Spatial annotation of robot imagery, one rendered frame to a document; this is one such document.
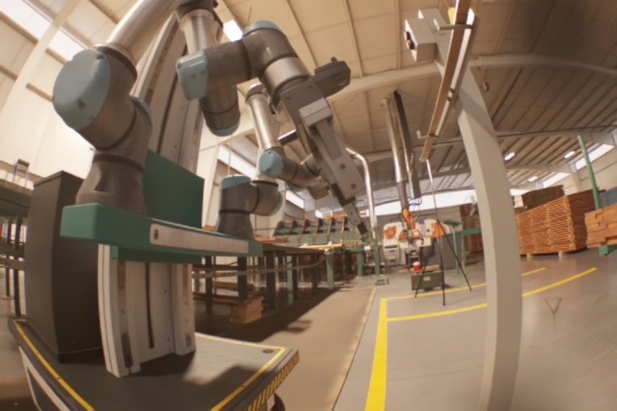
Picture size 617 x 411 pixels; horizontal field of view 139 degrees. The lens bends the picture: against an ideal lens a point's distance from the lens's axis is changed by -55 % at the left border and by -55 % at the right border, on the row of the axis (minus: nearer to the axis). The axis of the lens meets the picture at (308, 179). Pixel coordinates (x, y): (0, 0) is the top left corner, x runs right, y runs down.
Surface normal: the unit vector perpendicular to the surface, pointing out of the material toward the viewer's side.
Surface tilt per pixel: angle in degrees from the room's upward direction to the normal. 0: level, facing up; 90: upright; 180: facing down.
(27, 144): 93
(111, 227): 90
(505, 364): 90
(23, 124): 90
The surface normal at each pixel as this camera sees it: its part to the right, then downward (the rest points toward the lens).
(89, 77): 0.17, -0.18
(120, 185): 0.73, -0.50
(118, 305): 0.97, -0.11
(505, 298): -0.29, -0.28
